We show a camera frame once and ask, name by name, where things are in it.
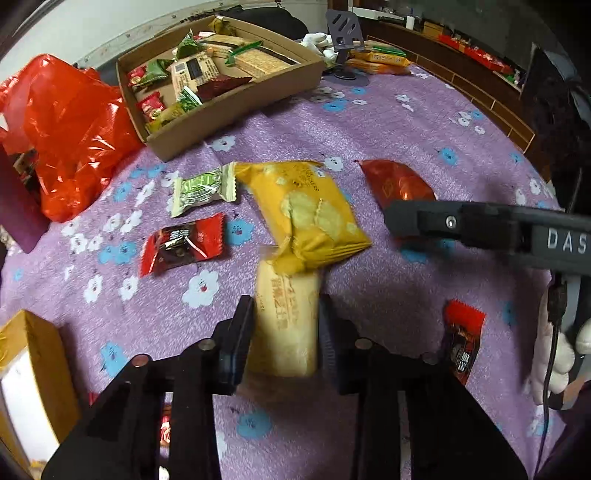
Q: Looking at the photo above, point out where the orange snack packet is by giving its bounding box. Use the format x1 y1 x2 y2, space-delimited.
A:
352 50 411 66
348 60 411 76

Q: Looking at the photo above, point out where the red black candy packet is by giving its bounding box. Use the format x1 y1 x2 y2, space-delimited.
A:
139 212 228 278

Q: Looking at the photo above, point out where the black bag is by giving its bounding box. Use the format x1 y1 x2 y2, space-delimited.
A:
521 42 591 214

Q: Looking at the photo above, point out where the grey phone stand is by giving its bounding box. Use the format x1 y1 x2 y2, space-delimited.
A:
324 9 370 86

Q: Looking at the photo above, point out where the small red black snack packet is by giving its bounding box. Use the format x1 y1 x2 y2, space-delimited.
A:
441 299 487 386

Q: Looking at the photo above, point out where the white cloth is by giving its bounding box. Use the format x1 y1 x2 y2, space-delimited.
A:
298 31 338 65

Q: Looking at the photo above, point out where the row of red packets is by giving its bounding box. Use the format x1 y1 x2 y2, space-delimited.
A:
436 33 515 77

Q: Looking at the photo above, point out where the cream biscuit packet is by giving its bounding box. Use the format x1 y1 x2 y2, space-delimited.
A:
247 258 321 378

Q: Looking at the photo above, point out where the dark cloth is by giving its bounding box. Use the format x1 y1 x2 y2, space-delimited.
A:
228 6 311 40

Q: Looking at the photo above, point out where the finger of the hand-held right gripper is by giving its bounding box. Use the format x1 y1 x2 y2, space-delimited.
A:
384 199 527 260

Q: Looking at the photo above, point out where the yellow biscuit packet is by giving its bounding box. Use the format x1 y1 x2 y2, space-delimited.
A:
235 161 373 274

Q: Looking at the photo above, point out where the dark purple box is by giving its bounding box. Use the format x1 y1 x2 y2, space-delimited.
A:
0 143 49 254

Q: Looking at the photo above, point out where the red plastic bag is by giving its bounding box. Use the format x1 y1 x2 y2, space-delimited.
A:
0 54 146 223

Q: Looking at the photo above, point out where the person's right hand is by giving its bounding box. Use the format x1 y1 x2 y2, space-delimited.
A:
530 318 591 407

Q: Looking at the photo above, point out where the dark wooden bed frame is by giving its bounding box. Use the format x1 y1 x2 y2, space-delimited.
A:
358 19 536 154

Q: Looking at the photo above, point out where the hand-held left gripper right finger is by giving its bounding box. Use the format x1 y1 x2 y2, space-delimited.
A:
318 294 528 480

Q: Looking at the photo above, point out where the green white snack packet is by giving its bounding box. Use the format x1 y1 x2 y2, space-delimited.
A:
171 162 239 219

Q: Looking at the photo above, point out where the cardboard box with white label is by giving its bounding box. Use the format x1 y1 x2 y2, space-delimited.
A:
0 309 82 469

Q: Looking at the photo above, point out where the brown cardboard tray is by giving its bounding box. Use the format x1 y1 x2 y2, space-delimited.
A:
115 15 328 162

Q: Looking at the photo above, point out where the purple floral blanket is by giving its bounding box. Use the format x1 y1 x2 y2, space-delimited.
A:
0 60 571 480

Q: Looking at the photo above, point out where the red foil snack packet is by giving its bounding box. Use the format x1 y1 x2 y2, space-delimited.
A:
359 160 438 217

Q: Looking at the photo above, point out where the pile of mixed snack packets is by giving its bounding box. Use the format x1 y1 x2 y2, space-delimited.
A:
127 16 301 136

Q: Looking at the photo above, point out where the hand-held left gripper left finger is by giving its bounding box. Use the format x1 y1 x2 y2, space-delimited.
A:
41 294 256 480

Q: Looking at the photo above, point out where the black cable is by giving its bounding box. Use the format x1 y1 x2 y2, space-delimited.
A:
536 272 570 480

